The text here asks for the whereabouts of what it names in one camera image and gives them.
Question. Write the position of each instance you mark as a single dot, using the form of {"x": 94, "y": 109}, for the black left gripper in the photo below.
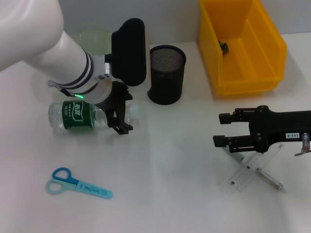
{"x": 119, "y": 93}

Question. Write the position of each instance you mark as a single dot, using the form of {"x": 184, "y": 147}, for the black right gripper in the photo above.
{"x": 279, "y": 126}

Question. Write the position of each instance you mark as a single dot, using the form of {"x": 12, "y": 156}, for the clear green-label water bottle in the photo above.
{"x": 73, "y": 114}

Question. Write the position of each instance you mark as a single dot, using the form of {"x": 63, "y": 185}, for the blue capped scissors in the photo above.
{"x": 90, "y": 189}

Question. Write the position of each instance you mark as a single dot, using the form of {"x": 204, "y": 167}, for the green plastic scrap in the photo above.
{"x": 224, "y": 46}

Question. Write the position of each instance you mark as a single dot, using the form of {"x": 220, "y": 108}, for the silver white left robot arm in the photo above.
{"x": 36, "y": 36}

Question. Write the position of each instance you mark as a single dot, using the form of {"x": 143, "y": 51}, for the transparent plastic ruler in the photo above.
{"x": 243, "y": 178}

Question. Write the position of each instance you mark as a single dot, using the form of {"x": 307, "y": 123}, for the black mesh pen holder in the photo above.
{"x": 167, "y": 82}

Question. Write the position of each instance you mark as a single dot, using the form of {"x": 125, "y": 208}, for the grey clear pen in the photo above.
{"x": 269, "y": 178}

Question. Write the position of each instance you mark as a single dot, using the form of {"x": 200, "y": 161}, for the green glass fruit plate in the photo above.
{"x": 94, "y": 41}

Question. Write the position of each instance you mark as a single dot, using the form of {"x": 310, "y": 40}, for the yellow plastic bin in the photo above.
{"x": 255, "y": 63}

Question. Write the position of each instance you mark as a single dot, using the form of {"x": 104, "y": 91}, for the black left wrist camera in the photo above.
{"x": 128, "y": 51}

